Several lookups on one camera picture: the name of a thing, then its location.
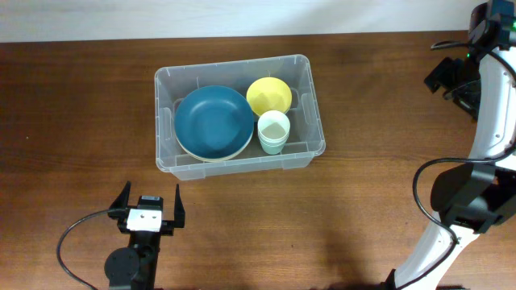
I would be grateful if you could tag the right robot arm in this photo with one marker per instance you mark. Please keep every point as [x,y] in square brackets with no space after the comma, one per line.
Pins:
[479,192]

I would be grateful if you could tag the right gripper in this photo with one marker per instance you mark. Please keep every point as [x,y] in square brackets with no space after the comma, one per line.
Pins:
[442,75]

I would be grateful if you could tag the yellow plastic bowl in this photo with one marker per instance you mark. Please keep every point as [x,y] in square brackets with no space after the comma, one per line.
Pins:
[269,93]

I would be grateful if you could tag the grey plastic cup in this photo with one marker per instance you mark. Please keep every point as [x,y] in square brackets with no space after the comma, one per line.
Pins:
[273,143]

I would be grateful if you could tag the cream plate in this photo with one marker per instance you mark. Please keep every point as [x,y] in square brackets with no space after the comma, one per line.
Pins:
[217,159]

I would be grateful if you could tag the blue plate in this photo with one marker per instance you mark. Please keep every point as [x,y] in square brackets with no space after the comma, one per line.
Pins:
[214,122]

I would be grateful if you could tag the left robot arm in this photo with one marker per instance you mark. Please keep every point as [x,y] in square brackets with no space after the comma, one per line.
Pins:
[134,266]

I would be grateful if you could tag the clear plastic storage container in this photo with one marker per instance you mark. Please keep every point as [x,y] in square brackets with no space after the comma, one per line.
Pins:
[306,139]

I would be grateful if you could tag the mint green plastic cup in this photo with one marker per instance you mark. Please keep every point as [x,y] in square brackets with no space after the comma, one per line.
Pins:
[272,149]

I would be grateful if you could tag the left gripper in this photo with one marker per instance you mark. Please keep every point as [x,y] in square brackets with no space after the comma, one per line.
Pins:
[167,225]

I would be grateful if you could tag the cream plastic cup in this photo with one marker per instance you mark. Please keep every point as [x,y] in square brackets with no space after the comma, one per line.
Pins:
[273,126]

